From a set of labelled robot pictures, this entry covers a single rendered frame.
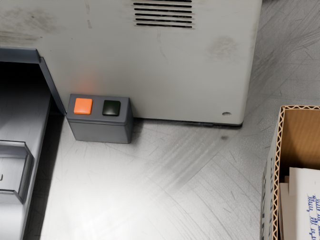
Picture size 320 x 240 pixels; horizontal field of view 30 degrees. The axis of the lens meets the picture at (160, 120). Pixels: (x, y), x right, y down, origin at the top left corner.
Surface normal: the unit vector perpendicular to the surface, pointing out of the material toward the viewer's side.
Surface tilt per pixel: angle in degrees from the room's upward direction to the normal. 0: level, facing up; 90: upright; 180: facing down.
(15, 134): 0
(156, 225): 0
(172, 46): 90
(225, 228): 0
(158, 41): 90
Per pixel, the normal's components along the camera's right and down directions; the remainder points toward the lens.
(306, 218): -0.08, -0.48
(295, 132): -0.05, 0.88
